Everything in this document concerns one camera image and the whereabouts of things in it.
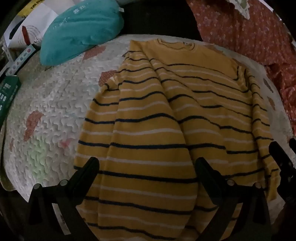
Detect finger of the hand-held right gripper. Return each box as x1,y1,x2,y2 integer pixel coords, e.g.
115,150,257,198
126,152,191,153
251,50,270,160
269,141,296,173

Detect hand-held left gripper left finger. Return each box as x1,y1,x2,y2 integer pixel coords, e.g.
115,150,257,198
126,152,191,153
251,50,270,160
25,157,100,241

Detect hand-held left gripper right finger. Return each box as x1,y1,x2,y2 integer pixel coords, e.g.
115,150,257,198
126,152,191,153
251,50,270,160
195,158,273,241

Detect yellow striped sweater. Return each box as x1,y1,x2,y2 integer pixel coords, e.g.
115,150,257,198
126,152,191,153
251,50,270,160
73,39,281,241

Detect white patterned quilt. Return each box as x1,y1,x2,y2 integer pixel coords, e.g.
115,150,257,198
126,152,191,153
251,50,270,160
1,34,295,232

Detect green box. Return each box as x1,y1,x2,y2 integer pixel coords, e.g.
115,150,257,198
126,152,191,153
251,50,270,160
0,76,21,126

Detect long white dotted box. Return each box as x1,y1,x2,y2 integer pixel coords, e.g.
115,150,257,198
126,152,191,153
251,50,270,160
6,43,41,76

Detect red floral cloth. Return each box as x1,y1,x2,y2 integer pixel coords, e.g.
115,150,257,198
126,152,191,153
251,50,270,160
186,0,296,130

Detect teal pillow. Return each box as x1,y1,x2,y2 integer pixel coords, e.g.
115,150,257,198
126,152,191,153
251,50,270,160
40,0,124,66

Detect white perforated metal bar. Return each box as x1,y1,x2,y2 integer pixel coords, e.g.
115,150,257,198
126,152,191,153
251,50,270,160
0,37,14,78

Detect white paper bag red print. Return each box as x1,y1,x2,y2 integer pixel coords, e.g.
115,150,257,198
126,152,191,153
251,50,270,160
5,0,78,49

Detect yellow plastic bag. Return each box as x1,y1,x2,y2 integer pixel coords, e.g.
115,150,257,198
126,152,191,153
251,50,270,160
17,0,45,17

